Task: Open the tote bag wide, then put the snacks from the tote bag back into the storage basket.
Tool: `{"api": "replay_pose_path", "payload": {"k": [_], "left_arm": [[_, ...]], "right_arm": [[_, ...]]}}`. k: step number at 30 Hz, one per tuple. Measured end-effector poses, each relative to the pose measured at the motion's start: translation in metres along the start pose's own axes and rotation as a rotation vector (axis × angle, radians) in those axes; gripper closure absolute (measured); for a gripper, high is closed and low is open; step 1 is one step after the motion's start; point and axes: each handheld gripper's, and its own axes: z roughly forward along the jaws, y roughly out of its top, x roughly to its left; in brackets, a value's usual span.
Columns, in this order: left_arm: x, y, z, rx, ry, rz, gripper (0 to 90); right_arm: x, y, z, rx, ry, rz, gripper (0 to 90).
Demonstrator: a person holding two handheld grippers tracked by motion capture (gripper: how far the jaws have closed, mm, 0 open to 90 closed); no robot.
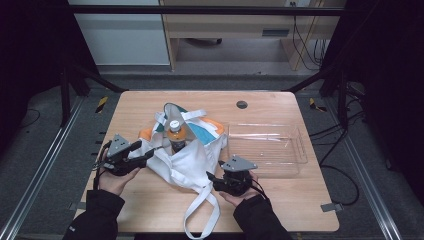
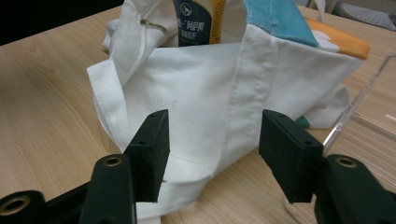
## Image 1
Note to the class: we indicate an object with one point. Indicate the orange drink bottle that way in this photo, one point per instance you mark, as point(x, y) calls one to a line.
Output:
point(176, 135)

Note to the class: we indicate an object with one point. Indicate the white cabinet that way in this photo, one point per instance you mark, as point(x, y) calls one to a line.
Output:
point(123, 40)

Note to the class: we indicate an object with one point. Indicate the black horizontal frame bar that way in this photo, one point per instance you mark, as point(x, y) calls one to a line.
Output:
point(206, 10)

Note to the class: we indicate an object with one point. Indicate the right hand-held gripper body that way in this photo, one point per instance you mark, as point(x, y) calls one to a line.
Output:
point(238, 163)

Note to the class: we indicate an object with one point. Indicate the yellow black tape strip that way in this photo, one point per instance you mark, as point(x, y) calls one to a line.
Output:
point(315, 105)
point(101, 104)

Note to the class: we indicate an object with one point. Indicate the black diagonal frame strut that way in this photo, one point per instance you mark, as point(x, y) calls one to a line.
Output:
point(310, 81)
point(100, 80)

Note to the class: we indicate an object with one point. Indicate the grey metal bracket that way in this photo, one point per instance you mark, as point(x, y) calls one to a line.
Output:
point(77, 206)
point(331, 207)

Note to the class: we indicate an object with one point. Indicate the black curtain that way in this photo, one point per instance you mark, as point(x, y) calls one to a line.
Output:
point(390, 83)
point(30, 50)

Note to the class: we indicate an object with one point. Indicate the white patterned tote bag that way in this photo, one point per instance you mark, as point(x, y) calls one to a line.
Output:
point(186, 166)

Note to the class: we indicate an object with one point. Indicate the dark round table grommet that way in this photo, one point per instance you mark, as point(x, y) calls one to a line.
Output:
point(242, 104)

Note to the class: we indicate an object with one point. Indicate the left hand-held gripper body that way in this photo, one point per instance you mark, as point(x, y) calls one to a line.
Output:
point(118, 146)

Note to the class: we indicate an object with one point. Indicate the person's right hand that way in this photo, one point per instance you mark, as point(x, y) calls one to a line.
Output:
point(241, 201)

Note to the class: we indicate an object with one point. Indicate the black frame post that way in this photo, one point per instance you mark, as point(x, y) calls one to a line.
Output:
point(65, 100)

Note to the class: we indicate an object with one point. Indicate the aluminium floor rail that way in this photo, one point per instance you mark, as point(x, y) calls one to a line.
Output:
point(368, 186)
point(43, 166)

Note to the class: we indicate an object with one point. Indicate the clear plastic tray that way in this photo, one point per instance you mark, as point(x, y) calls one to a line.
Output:
point(270, 146)

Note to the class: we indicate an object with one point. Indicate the wooden desk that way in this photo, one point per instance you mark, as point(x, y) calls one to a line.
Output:
point(233, 26)

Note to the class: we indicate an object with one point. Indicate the person's left hand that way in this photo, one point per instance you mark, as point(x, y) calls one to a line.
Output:
point(113, 183)

